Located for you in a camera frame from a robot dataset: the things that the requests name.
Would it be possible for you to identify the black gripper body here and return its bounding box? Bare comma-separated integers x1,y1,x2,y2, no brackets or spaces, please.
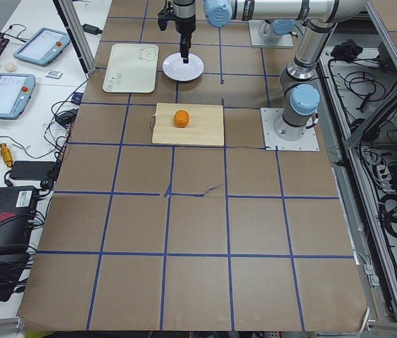
173,0,196,35

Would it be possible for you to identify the white round plate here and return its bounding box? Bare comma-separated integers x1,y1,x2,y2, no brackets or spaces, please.
163,53,204,82

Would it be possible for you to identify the orange fruit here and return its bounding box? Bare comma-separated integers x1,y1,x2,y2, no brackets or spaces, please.
173,110,189,128

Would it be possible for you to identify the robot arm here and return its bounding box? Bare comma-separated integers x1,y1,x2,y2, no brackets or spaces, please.
275,1,367,141
158,1,367,69

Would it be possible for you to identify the cream bear tray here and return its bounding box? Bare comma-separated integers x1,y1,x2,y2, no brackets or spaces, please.
102,44,159,94

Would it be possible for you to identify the bamboo cutting board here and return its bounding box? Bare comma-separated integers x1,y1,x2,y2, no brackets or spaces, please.
151,103,225,146

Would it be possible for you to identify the far teach pendant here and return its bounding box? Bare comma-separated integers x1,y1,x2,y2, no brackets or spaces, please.
13,27,70,66

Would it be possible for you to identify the teach pendant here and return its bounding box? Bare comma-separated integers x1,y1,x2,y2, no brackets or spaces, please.
13,27,70,66
0,73,36,120

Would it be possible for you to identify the near teach pendant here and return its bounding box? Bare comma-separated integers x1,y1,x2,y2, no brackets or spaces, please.
0,73,36,120

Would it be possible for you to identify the black power adapter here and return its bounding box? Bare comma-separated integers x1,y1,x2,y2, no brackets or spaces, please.
9,161,55,180

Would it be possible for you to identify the gold cylindrical tool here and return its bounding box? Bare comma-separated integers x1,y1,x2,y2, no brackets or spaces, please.
0,143,14,168

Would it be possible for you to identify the black electronics box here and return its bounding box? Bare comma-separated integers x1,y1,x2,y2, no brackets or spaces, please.
0,186,39,254

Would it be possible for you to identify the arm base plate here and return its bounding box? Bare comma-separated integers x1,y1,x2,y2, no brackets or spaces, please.
260,108,320,152
248,19,295,49

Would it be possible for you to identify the aluminium frame post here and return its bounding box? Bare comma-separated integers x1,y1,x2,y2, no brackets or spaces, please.
52,0,96,75

